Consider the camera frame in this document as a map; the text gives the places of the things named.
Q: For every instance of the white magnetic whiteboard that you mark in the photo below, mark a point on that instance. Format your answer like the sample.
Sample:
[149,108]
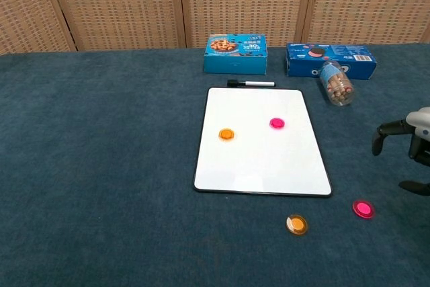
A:
[262,159]

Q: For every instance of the woven bamboo folding screen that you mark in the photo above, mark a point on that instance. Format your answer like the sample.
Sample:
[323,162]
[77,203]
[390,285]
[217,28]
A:
[134,4]

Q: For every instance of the clear jar of biscuit sticks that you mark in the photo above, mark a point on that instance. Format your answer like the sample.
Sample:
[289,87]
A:
[337,87]

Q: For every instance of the light blue cookie box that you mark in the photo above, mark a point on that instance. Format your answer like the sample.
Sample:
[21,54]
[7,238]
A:
[235,62]

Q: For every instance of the dark blue Oreo box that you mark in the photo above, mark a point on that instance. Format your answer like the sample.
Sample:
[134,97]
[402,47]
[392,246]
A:
[302,65]

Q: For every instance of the pink round magnet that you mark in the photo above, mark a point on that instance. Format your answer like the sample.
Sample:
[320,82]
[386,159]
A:
[363,208]
[277,123]

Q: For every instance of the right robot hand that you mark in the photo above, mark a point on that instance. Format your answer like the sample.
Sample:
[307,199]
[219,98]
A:
[421,132]

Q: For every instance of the orange round magnet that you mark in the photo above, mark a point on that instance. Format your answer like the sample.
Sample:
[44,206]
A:
[226,134]
[297,224]

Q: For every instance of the dark blue table cloth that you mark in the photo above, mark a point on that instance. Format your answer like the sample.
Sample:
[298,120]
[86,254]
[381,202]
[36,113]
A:
[100,166]

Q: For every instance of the whiteboard marker pen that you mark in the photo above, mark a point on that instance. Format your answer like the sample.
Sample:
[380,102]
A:
[255,84]

